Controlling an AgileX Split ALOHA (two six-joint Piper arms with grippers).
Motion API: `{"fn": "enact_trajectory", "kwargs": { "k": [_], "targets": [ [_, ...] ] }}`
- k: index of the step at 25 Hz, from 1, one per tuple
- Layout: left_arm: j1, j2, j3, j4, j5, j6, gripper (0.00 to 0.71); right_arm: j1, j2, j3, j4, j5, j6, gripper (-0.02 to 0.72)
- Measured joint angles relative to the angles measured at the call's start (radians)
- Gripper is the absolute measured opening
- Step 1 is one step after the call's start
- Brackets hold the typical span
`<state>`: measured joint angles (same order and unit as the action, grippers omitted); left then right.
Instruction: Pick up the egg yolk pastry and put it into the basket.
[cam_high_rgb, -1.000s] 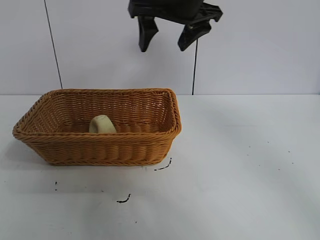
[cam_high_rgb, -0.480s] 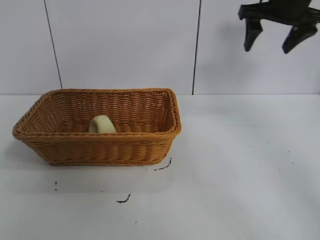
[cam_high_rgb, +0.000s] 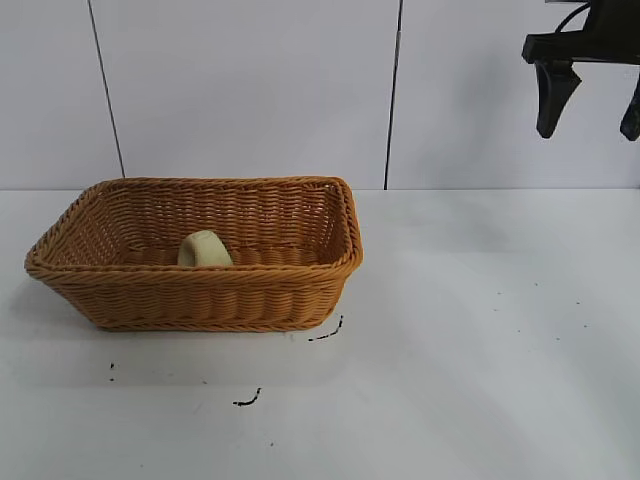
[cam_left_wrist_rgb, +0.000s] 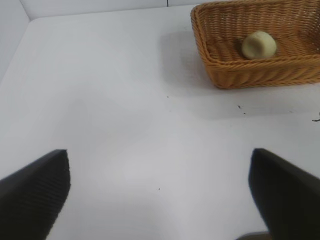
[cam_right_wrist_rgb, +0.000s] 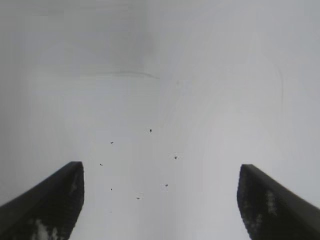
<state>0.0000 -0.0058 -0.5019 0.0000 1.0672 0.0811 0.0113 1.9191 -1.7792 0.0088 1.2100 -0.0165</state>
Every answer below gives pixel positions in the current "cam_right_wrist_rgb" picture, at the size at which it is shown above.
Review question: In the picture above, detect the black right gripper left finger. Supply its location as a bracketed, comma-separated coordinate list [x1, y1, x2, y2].
[0, 160, 85, 240]

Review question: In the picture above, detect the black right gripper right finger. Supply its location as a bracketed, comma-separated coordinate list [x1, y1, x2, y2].
[236, 163, 320, 240]

